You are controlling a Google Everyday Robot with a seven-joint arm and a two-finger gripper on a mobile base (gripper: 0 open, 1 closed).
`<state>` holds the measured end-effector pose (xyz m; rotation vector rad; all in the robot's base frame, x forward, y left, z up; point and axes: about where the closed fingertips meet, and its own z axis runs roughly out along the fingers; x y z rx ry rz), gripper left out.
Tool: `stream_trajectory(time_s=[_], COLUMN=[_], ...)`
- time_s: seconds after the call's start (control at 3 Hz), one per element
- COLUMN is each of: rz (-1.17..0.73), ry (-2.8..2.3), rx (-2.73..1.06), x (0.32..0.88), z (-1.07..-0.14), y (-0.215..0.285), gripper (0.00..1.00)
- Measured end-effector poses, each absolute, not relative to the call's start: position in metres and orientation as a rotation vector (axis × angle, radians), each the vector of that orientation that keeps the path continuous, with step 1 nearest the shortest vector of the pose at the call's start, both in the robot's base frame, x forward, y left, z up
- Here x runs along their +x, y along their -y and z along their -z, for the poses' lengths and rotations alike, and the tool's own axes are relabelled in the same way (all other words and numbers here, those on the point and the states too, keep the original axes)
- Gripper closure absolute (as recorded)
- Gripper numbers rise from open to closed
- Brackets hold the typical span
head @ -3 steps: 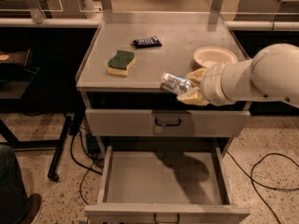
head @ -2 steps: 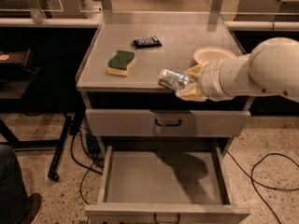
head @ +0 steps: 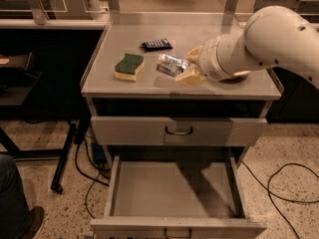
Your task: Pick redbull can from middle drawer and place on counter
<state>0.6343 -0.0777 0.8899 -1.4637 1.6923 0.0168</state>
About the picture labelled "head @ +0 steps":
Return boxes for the black floor cable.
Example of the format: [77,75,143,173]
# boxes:
[241,160,319,239]
[73,134,112,220]

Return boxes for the black floor cable left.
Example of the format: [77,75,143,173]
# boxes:
[73,134,112,220]

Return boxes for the closed upper drawer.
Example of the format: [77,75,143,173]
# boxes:
[91,117,266,146]

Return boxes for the black floor cable right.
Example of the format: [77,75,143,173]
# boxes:
[241,160,319,239]

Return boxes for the silver redbull can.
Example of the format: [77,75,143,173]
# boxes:
[157,53,189,77]

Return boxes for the white paper bowl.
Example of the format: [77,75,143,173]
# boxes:
[230,71,250,80]

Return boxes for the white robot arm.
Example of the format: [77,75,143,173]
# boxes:
[175,6,319,88]

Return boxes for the open middle drawer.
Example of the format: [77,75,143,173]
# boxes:
[91,154,266,239]

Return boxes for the grey drawer cabinet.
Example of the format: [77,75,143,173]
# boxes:
[79,11,285,239]

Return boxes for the black side table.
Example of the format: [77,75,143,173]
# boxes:
[0,52,91,195]

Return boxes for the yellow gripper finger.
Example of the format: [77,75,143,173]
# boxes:
[183,45,202,64]
[174,64,205,86]

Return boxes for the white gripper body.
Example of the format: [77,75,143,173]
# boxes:
[196,31,259,81]

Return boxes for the green yellow sponge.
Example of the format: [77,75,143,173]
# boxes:
[115,54,145,82]

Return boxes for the brown shoe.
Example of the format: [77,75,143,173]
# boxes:
[21,206,45,239]

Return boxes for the dark snack bar packet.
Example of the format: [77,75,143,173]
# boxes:
[142,39,172,51]

